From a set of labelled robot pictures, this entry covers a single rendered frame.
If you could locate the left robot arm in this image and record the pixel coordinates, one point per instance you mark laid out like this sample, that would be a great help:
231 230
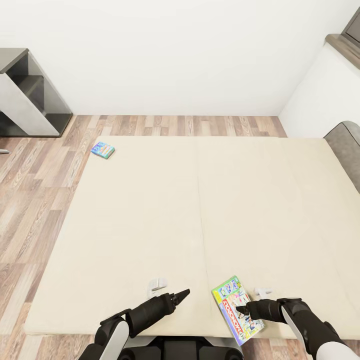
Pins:
114 331

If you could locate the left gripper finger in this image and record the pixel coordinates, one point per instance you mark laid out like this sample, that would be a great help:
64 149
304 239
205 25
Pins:
179 297

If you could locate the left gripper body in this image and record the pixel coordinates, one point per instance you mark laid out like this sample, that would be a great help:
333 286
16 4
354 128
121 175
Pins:
156 308

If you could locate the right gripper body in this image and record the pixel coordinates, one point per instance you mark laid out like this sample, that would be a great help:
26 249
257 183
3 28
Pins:
260 309

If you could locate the board game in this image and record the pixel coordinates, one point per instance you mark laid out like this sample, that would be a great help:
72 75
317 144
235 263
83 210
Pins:
103 150
230 295

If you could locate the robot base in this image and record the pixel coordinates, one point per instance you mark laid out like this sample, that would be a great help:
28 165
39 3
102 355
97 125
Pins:
164 347

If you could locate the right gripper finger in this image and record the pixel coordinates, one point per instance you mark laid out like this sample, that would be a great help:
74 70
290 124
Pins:
243 309

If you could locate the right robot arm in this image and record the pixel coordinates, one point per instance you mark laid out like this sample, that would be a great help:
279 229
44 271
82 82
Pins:
319 339

